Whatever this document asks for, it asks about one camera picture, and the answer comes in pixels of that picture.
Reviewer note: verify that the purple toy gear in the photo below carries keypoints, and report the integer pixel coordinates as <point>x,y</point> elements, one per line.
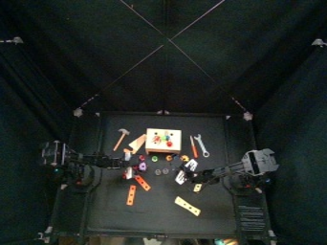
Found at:
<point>141,166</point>

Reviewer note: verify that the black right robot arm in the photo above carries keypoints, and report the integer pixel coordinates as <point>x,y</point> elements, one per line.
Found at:
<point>230,168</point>

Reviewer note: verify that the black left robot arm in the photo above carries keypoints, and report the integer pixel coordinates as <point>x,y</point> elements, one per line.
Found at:
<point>84,158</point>

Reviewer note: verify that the blue toy gear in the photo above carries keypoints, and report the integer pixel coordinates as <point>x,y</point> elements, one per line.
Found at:
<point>175,157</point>

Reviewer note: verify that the small red toy piece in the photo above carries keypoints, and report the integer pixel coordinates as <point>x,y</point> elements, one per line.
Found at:
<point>124,175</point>

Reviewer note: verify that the red toy nut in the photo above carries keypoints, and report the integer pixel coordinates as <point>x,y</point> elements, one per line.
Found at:
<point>141,157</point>

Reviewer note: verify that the small light wooden block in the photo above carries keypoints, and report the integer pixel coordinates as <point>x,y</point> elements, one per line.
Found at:
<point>198,187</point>

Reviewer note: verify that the dark grey toy wheel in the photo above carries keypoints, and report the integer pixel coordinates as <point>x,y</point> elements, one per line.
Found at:
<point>166,171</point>
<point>158,172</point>

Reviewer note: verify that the orange holed toy strip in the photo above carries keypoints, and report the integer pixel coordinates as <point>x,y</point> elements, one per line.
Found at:
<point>141,182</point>
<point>131,195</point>

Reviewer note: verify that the toy wooden hammer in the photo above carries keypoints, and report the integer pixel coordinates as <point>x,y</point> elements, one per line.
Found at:
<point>119,140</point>

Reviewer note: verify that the orange toy screwdriver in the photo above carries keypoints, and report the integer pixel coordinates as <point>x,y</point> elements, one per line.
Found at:
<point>192,146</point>

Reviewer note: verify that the orange toy nut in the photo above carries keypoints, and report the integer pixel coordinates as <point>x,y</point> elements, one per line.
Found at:
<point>168,157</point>

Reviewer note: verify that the wooden toy workbench box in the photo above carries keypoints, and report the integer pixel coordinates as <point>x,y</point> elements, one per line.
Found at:
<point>151,148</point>

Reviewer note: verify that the green toy nut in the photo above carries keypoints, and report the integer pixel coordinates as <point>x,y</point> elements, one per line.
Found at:
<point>154,158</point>

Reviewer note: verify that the grey toy wrench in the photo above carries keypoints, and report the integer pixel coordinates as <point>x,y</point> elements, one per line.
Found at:
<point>200,145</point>

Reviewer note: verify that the red plastic toy bolt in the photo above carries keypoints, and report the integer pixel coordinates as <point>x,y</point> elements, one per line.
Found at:
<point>170,144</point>
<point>156,139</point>

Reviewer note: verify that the long light holed plank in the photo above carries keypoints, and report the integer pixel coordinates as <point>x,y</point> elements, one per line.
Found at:
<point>187,206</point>

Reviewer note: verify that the white text label sticker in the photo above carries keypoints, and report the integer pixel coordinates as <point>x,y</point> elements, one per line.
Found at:
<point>251,217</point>

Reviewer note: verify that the black cloth backdrop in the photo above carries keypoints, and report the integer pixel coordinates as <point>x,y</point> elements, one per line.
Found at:
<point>84,48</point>

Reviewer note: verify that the grey frame corner bracket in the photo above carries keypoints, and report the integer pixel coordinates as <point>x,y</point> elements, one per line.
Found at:
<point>318,42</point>
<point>162,112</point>
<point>77,112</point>
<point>44,236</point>
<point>247,115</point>
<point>16,40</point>
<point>271,235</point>

